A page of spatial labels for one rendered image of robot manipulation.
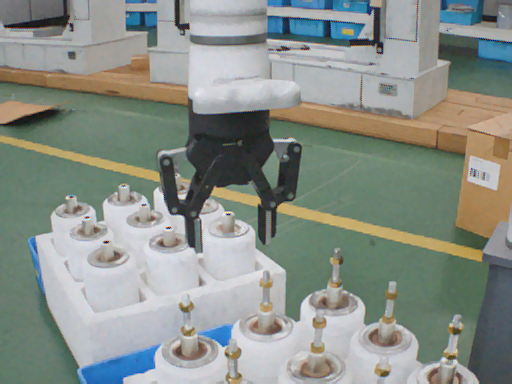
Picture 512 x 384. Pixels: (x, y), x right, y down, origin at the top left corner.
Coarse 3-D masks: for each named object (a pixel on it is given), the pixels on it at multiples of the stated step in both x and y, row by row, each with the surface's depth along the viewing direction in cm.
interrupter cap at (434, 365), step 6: (426, 366) 76; (432, 366) 76; (438, 366) 76; (462, 366) 75; (420, 372) 75; (426, 372) 75; (432, 372) 75; (456, 372) 74; (462, 372) 74; (468, 372) 74; (420, 378) 74; (426, 378) 74; (432, 378) 74; (456, 378) 74; (462, 378) 73; (468, 378) 73
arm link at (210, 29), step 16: (192, 0) 53; (208, 0) 51; (224, 0) 51; (240, 0) 51; (256, 0) 52; (192, 16) 53; (208, 16) 52; (224, 16) 52; (240, 16) 52; (256, 16) 53; (192, 32) 54; (208, 32) 53; (224, 32) 52; (240, 32) 52; (256, 32) 53
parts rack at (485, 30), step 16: (288, 16) 561; (304, 16) 552; (320, 16) 544; (336, 16) 535; (352, 16) 527; (368, 16) 518; (448, 32) 484; (464, 32) 477; (480, 32) 469; (496, 32) 462
